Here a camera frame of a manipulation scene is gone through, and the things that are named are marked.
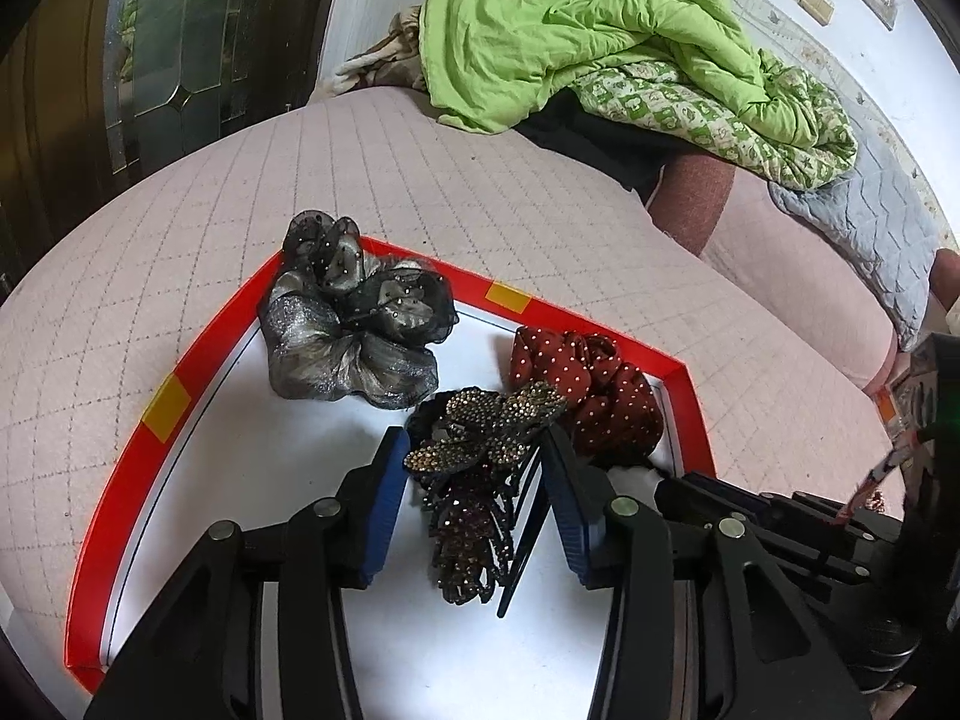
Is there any black cloth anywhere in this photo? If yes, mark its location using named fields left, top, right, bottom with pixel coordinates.
left=517, top=94, right=676, bottom=200

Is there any red shallow box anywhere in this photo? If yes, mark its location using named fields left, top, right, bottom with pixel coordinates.
left=64, top=236, right=717, bottom=680

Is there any green white patterned quilt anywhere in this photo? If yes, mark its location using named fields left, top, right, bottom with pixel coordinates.
left=574, top=49, right=860, bottom=192

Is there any grey quilted blanket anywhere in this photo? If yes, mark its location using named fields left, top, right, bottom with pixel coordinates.
left=766, top=142, right=942, bottom=352

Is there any grey organza scrunchie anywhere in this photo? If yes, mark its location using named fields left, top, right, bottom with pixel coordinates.
left=259, top=210, right=460, bottom=411

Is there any red polka dot scrunchie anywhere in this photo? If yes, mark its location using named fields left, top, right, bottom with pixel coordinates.
left=508, top=326, right=665, bottom=462

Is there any wooden door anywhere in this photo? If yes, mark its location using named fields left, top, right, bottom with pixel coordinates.
left=0, top=0, right=353, bottom=286

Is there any beige patterned cloth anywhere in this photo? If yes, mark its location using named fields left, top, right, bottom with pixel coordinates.
left=334, top=6, right=430, bottom=95

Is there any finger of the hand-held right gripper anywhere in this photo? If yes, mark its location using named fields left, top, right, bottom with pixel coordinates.
left=750, top=532, right=905, bottom=587
left=656, top=471, right=901, bottom=542

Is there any pink pillow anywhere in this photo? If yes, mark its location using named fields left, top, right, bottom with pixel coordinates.
left=643, top=151, right=960, bottom=395

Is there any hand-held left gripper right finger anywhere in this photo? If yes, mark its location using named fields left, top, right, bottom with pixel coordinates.
left=540, top=426, right=863, bottom=720

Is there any black toothed banana hair clip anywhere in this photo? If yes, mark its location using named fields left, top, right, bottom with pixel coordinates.
left=416, top=457, right=545, bottom=620

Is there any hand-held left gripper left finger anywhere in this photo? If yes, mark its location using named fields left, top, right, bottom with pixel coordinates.
left=82, top=426, right=412, bottom=720

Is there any leaded glass door panel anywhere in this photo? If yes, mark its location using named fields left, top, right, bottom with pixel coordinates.
left=105, top=0, right=263, bottom=177

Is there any brown rhinestone bow hair clip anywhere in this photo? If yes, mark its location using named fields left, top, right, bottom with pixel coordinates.
left=403, top=381, right=569, bottom=482

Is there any pink quilted bed cover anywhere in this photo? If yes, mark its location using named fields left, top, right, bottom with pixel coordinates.
left=0, top=86, right=912, bottom=638

